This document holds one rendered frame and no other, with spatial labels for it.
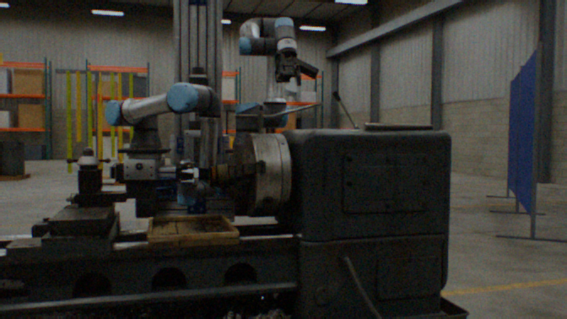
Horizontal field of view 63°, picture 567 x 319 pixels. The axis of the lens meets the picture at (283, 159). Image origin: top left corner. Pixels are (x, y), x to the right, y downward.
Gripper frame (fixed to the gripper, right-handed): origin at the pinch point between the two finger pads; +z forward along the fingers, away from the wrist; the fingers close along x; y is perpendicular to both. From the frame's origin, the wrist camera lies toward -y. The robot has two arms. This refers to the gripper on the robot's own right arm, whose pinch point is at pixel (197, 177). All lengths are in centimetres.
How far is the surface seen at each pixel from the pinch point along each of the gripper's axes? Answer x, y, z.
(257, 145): 12.9, -20.1, 6.7
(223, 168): 3.6, -9.2, -0.7
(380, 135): 19, -62, 16
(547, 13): 337, -935, -857
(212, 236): -17.5, -4.6, 15.4
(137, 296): -37.3, 18.7, 14.6
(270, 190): -2.2, -24.4, 11.7
